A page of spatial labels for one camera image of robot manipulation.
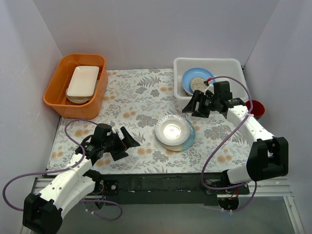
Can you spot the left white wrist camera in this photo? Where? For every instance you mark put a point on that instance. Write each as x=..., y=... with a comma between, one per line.
x=112, y=131

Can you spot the aluminium frame rail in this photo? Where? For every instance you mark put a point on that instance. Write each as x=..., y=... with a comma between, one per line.
x=266, y=188

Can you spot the white rectangular dish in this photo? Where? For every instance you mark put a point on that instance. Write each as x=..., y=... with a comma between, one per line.
x=83, y=81

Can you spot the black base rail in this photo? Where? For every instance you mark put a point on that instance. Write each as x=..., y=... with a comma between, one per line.
x=176, y=188

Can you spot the orange plastic bin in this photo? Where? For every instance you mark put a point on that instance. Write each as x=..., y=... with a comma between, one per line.
x=76, y=107

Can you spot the floral patterned table mat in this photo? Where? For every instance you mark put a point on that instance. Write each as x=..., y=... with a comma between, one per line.
x=137, y=99

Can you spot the light blue plate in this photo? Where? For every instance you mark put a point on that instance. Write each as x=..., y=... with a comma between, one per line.
x=192, y=73

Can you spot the white fluted plate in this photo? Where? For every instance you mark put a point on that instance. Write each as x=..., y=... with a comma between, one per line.
x=172, y=130

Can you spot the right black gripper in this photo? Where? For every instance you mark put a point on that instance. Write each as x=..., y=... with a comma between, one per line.
x=201, y=102

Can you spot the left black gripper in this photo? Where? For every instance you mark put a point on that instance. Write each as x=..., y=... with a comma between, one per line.
x=119, y=144

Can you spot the red and black mug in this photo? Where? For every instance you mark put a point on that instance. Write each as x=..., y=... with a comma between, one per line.
x=255, y=108

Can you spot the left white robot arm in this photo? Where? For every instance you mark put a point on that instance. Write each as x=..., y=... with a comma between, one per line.
x=43, y=212

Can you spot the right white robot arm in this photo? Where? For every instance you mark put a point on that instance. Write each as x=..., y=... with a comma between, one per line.
x=269, y=155

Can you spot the pink plate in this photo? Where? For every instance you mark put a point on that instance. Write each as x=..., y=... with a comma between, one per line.
x=188, y=92

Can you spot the cream and blue plate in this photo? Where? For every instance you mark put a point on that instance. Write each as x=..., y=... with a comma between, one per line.
x=181, y=147

